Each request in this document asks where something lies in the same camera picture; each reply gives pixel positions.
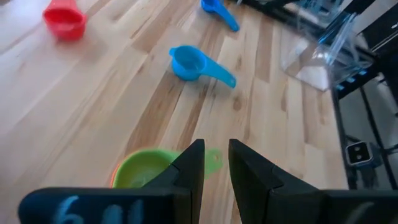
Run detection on light blue measuring cup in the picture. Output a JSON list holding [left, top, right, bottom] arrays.
[[169, 45, 238, 89]]

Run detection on black table-level camera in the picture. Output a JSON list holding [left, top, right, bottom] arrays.
[[345, 141, 374, 166]]

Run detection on green measuring cup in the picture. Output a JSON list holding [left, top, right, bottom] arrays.
[[112, 148, 224, 189]]

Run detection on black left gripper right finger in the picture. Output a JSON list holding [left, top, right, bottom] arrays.
[[229, 139, 398, 224]]

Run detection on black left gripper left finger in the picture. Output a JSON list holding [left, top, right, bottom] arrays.
[[17, 139, 206, 224]]

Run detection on small blue measuring scoop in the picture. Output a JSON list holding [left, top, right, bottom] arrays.
[[200, 0, 241, 32]]

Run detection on red measuring cup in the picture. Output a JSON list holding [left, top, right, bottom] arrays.
[[42, 0, 88, 41]]

